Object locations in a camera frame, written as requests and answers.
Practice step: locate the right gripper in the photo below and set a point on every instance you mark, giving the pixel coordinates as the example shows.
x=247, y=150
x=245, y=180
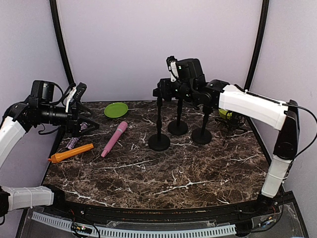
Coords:
x=165, y=90

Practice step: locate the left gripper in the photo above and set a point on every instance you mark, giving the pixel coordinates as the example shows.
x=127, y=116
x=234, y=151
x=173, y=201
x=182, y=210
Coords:
x=73, y=126

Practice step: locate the purple glitter microphone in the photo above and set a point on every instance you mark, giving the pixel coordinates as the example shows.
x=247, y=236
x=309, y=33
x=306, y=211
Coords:
x=74, y=140

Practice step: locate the pink microphone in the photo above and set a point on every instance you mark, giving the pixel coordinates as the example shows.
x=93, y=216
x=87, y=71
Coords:
x=115, y=137

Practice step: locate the black round-base stand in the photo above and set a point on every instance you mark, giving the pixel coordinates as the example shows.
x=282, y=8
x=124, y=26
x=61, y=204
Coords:
x=178, y=127
x=158, y=142
x=202, y=135

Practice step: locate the orange microphone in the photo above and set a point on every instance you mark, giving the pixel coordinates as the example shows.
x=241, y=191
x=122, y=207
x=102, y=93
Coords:
x=58, y=157

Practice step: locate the black tripod shock-mount stand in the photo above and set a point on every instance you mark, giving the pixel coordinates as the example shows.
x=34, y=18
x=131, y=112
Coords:
x=236, y=122

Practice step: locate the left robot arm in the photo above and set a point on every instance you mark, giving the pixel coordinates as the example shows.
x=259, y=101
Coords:
x=40, y=109

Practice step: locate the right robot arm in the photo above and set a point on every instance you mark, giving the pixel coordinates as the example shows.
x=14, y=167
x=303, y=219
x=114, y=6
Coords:
x=187, y=82

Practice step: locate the lime green plate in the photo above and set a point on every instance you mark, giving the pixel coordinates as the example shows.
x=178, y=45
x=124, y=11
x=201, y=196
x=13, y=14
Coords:
x=115, y=110

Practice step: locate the lime green bowl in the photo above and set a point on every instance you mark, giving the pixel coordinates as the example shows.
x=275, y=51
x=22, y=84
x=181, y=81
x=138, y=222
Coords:
x=225, y=114

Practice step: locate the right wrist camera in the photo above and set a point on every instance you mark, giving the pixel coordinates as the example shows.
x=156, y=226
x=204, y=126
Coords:
x=172, y=68

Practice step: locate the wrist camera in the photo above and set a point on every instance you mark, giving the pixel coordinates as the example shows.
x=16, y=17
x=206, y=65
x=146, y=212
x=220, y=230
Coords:
x=75, y=95
x=172, y=68

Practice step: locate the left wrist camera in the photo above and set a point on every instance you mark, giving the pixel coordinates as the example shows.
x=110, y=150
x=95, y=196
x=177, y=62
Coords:
x=75, y=95

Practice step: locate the black front rail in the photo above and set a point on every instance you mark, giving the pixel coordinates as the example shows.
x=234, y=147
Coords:
x=240, y=212

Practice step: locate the white slotted cable duct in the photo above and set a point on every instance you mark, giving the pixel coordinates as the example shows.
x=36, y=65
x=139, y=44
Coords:
x=104, y=232

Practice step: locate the black left frame post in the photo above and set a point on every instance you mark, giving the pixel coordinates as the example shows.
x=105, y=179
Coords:
x=60, y=41

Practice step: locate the black frame post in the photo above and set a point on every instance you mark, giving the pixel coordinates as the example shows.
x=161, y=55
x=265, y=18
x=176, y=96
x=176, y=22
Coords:
x=60, y=41
x=258, y=44

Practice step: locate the black right frame post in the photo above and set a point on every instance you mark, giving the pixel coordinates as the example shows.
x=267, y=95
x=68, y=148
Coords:
x=258, y=44

